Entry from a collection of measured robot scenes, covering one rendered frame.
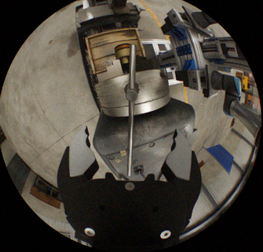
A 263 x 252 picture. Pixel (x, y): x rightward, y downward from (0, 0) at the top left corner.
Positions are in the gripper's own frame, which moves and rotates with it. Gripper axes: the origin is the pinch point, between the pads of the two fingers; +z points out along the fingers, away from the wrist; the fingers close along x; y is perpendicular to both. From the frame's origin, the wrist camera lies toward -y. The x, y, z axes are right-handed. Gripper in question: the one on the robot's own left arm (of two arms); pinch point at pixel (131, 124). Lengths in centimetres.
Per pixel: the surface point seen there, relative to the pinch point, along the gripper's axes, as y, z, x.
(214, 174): 668, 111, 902
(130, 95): -3.4, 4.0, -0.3
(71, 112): 45, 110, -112
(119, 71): -9.6, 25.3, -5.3
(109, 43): -32, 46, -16
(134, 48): -12.5, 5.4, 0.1
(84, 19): -53, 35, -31
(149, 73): -8.2, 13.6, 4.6
